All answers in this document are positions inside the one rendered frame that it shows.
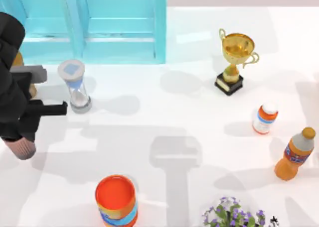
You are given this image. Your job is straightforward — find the pink ribbed cup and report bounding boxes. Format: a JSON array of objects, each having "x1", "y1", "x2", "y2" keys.
[{"x1": 3, "y1": 135, "x2": 37, "y2": 161}]

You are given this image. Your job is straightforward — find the grey hourglass with blue sand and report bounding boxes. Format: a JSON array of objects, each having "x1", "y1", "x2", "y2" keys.
[{"x1": 57, "y1": 59, "x2": 92, "y2": 114}]

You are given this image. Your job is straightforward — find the pale grey rounded box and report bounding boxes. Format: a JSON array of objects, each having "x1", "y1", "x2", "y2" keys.
[{"x1": 9, "y1": 65, "x2": 48, "y2": 85}]

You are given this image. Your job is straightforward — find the orange brown rounded object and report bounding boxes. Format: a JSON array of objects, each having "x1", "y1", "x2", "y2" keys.
[{"x1": 11, "y1": 51, "x2": 38, "y2": 99}]

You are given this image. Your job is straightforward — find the light blue rack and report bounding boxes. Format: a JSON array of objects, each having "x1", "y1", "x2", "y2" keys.
[{"x1": 0, "y1": 0, "x2": 167, "y2": 65}]

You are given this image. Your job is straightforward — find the orange can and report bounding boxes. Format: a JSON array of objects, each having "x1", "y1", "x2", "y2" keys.
[{"x1": 94, "y1": 175, "x2": 139, "y2": 227}]

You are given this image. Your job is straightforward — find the gold trophy on black base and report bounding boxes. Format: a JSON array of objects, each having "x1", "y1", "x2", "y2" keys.
[{"x1": 214, "y1": 28, "x2": 260, "y2": 97}]

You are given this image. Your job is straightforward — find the plant with purple flowers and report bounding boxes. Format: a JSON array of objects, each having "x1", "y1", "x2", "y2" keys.
[{"x1": 201, "y1": 196, "x2": 280, "y2": 227}]

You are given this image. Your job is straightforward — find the small orange and white bottle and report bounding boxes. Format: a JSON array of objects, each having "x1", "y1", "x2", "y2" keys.
[{"x1": 251, "y1": 103, "x2": 279, "y2": 135}]

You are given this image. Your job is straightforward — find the orange soda bottle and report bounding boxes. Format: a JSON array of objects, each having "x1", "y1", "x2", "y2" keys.
[{"x1": 274, "y1": 126, "x2": 317, "y2": 182}]

